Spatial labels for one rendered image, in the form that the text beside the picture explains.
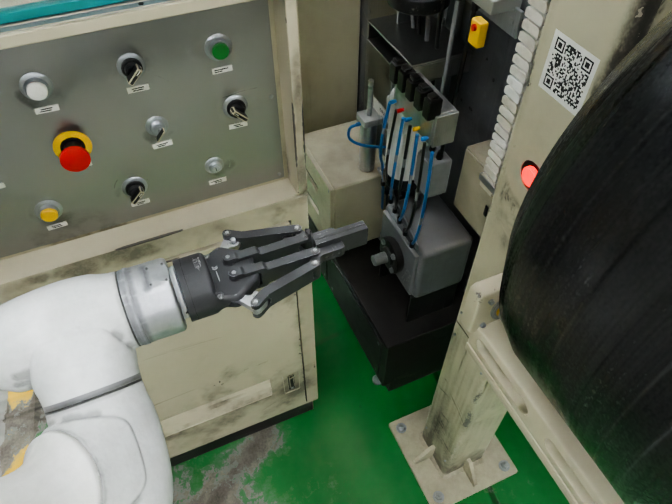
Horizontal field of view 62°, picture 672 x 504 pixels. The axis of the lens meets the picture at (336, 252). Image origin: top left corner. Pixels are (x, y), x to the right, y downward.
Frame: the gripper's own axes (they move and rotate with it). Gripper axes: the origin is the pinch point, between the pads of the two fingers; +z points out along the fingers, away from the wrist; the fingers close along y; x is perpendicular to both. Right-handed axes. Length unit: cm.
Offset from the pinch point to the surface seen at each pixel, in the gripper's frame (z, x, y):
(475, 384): 29, 53, -5
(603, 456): 8.6, -5.2, -35.4
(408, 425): 27, 104, 11
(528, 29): 30.0, -17.0, 9.4
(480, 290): 18.4, 11.0, -7.6
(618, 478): 8.7, -4.8, -37.3
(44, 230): -37.3, 12.1, 30.1
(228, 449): -23, 106, 25
